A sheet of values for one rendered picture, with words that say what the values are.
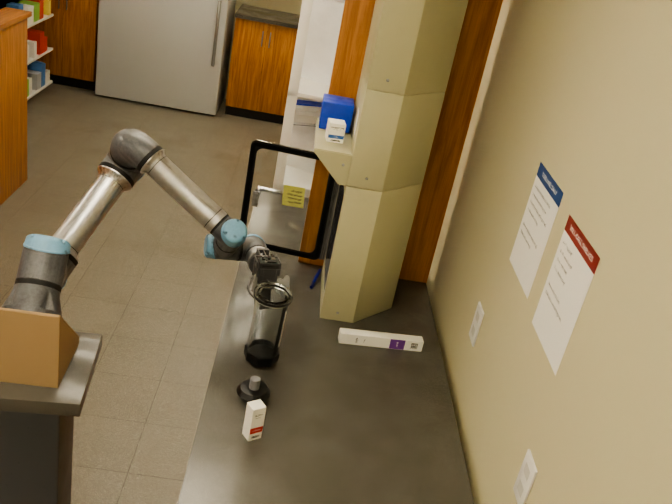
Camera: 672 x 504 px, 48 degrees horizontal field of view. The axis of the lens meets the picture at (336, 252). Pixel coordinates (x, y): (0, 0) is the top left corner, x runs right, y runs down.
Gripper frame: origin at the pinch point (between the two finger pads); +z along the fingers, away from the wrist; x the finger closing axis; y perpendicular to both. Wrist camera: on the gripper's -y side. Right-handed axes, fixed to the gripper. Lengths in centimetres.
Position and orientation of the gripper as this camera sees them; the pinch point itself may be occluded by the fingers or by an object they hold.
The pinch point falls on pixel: (271, 299)
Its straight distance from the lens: 210.0
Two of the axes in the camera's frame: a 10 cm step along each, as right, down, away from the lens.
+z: 2.6, 3.9, -8.8
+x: 9.5, 0.5, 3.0
